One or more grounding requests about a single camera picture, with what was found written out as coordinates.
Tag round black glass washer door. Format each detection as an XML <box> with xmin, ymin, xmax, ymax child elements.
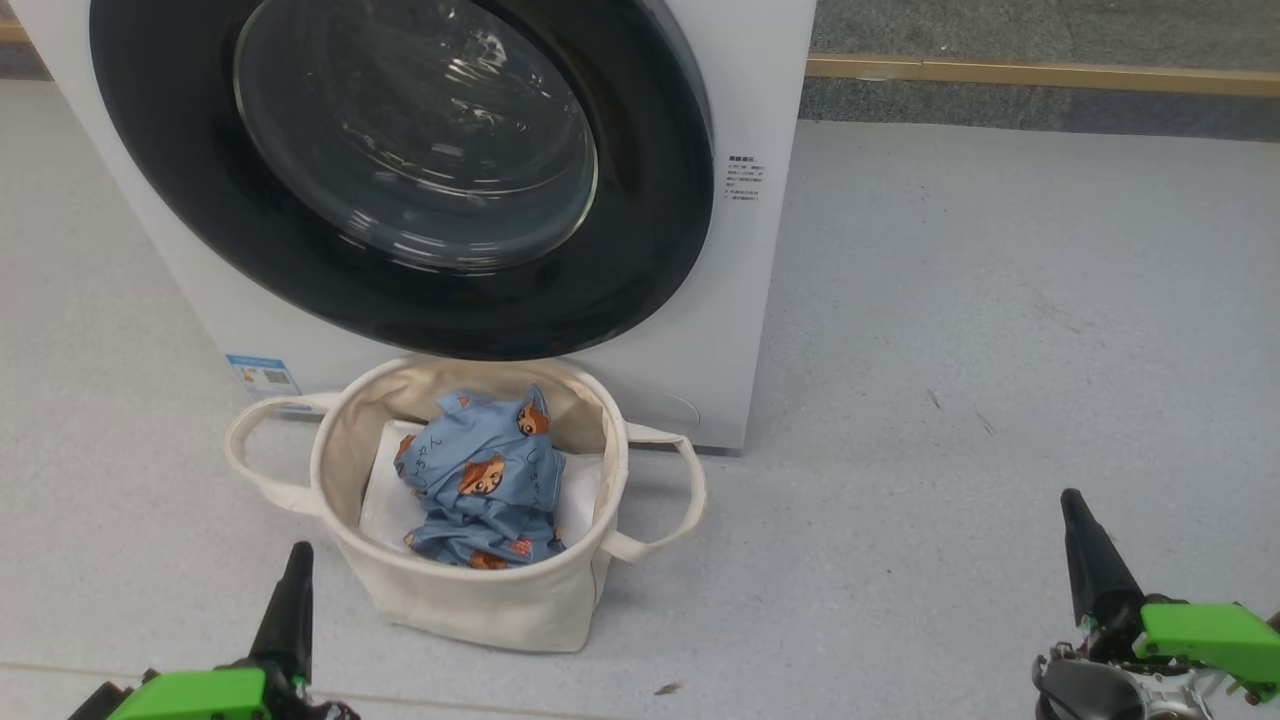
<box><xmin>88</xmin><ymin>0</ymin><xmax>716</xmax><ymax>363</ymax></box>

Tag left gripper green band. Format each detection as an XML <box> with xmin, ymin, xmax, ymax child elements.
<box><xmin>105</xmin><ymin>542</ymin><xmax>315</xmax><ymax>720</ymax></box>

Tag white front-load washing machine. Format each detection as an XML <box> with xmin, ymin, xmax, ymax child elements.
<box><xmin>5</xmin><ymin>0</ymin><xmax>819</xmax><ymax>451</ymax></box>

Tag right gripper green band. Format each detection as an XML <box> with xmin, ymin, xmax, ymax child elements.
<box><xmin>1060</xmin><ymin>488</ymin><xmax>1280</xmax><ymax>701</ymax></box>

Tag wooden baseboard strip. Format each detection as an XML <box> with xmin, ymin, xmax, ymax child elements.
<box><xmin>805</xmin><ymin>55</ymin><xmax>1280</xmax><ymax>98</ymax></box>

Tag blue energy label sticker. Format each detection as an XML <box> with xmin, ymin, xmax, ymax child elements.
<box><xmin>225</xmin><ymin>353</ymin><xmax>303</xmax><ymax>401</ymax></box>

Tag cream canvas laundry basket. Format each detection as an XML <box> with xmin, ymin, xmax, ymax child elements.
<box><xmin>225</xmin><ymin>355</ymin><xmax>708</xmax><ymax>654</ymax></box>

